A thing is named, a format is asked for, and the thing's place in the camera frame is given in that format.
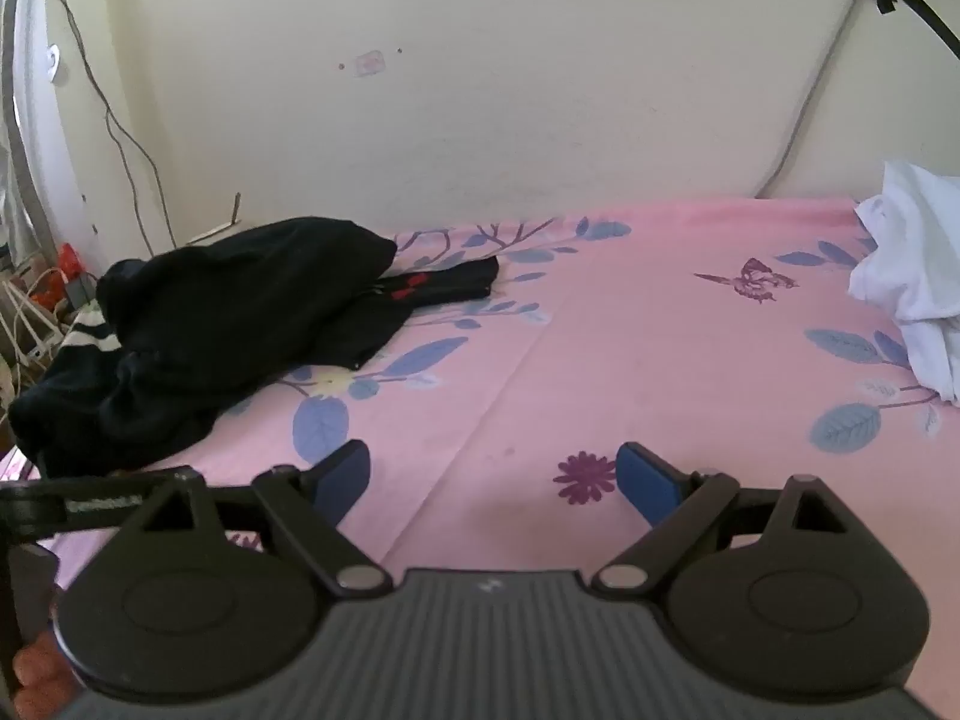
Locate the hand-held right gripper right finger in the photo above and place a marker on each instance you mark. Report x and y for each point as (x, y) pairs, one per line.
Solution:
(645, 487)

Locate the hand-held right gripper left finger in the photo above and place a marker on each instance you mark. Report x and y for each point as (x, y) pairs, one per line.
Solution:
(346, 476)

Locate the black garment with red print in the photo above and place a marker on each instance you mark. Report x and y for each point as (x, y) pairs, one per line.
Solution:
(255, 292)

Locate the person's left hand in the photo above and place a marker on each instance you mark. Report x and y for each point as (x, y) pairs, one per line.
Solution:
(41, 671)

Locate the plain black garment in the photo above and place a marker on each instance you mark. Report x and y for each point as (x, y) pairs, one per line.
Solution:
(112, 412)

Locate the pink floral bedsheet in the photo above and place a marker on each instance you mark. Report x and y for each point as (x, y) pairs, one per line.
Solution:
(622, 330)

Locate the black white striped garment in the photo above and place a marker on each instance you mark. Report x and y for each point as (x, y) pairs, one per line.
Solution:
(86, 330)

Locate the red object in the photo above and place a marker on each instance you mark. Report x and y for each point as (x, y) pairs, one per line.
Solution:
(71, 259)

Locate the wooden stick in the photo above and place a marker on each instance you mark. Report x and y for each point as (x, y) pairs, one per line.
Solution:
(217, 223)

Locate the white cloth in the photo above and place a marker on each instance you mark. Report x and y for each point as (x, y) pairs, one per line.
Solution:
(919, 262)

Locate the grey metal pole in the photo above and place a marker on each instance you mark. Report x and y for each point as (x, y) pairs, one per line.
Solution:
(26, 127)

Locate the pink wall sticker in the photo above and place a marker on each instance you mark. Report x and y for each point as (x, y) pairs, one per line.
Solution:
(369, 64)

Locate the white wall hook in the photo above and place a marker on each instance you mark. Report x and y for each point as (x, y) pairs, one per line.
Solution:
(51, 61)

